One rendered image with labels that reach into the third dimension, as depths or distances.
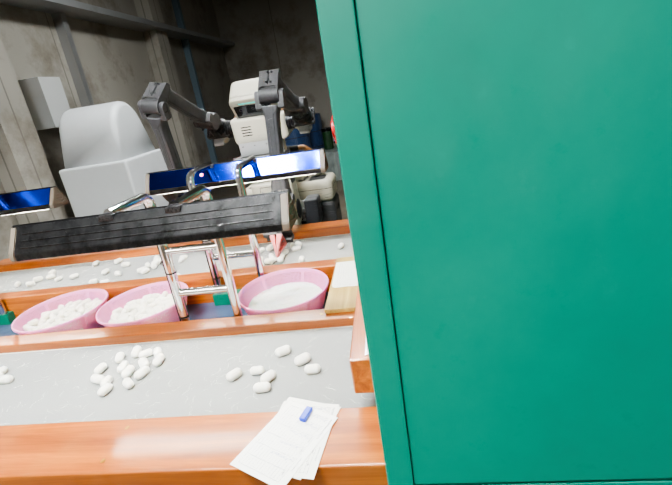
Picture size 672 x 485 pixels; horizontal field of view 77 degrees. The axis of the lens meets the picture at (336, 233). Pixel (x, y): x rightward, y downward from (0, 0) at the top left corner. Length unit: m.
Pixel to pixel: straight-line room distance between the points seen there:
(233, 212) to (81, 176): 3.37
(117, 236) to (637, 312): 0.87
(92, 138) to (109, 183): 0.39
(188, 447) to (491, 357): 0.54
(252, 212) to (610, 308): 0.61
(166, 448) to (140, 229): 0.42
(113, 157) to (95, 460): 3.34
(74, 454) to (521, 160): 0.84
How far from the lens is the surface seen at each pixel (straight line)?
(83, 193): 4.21
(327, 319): 1.05
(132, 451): 0.87
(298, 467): 0.72
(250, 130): 2.16
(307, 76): 8.93
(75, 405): 1.12
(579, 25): 0.40
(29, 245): 1.11
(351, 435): 0.75
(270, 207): 0.84
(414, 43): 0.37
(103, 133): 4.09
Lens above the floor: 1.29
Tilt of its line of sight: 19 degrees down
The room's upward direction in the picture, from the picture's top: 9 degrees counter-clockwise
